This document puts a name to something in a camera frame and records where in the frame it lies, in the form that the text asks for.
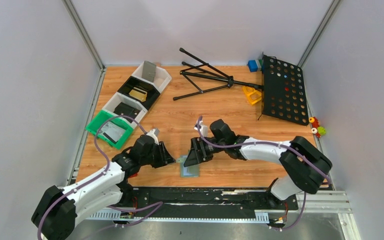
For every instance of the black item in white bin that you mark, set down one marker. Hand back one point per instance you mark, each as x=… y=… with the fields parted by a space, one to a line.
x=123 y=109

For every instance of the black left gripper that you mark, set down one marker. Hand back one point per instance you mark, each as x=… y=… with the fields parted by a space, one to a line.
x=160 y=153

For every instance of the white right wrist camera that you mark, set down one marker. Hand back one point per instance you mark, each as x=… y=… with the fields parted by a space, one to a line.
x=201 y=128

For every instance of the black perforated music stand tray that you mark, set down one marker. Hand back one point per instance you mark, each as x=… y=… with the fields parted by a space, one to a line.
x=284 y=95

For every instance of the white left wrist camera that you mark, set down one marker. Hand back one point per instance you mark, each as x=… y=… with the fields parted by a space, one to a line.
x=154 y=134

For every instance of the black plastic bin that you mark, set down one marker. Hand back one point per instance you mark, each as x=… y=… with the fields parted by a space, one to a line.
x=131 y=82

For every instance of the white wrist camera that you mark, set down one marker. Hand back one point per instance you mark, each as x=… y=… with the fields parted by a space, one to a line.
x=154 y=134
x=201 y=128

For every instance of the red yellow green toy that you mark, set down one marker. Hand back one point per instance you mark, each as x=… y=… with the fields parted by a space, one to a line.
x=316 y=128

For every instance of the yellow plastic toy frame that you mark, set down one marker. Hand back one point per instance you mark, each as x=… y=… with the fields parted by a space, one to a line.
x=253 y=96

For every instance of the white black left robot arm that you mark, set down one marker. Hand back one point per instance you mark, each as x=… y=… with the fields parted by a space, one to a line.
x=60 y=210

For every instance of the black folding tripod stand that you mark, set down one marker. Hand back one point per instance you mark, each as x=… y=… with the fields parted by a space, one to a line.
x=208 y=72

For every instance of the silver cards in green bin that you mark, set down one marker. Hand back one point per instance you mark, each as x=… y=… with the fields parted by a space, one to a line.
x=111 y=132

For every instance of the green plastic bin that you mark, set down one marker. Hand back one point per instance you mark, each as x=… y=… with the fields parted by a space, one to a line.
x=100 y=118

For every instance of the white plastic bin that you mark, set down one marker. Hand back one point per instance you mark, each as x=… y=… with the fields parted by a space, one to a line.
x=118 y=98
x=161 y=80

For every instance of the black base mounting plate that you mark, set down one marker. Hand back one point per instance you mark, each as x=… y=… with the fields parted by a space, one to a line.
x=226 y=203

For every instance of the grey card holder in bin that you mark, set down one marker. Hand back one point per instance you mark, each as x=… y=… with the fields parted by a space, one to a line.
x=149 y=71

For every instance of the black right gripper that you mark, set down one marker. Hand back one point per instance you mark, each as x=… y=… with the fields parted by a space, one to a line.
x=200 y=151

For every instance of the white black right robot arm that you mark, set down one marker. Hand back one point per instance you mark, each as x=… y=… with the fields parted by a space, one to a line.
x=306 y=167

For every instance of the blue toy block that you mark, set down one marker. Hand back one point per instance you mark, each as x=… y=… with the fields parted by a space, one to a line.
x=255 y=65

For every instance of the gold cards in black bin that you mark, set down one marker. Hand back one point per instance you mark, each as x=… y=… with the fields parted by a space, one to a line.
x=139 y=94

